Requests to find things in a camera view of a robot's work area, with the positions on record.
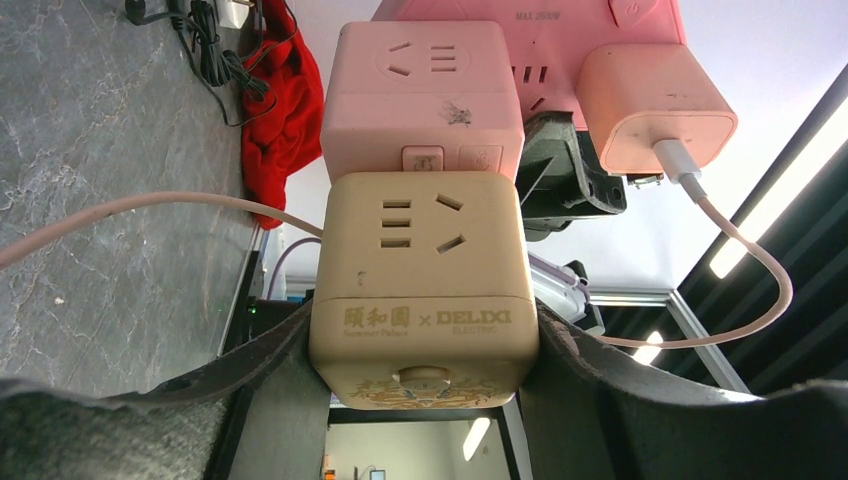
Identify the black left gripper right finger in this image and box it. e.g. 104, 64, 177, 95
519, 305, 847, 479

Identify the pink thin cord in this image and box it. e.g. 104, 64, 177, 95
0, 137, 795, 351

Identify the thin black adapter cord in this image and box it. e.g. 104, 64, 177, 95
124, 0, 299, 128

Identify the beige cube adapter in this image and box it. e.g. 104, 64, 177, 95
308, 172, 540, 410

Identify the salmon usb charger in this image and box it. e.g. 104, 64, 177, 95
575, 44, 738, 175

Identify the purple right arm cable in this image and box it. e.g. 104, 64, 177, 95
264, 237, 325, 303

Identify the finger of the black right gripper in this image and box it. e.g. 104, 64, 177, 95
516, 111, 627, 234

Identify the pink cube adapter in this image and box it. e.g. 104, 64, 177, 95
320, 21, 525, 181

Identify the red cloth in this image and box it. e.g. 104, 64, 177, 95
241, 1, 325, 210

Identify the white square plug adapter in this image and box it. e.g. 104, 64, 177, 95
214, 0, 255, 30

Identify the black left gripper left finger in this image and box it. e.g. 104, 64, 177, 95
1, 302, 330, 479

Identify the pink triangular power strip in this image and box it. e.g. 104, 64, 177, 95
371, 0, 687, 131

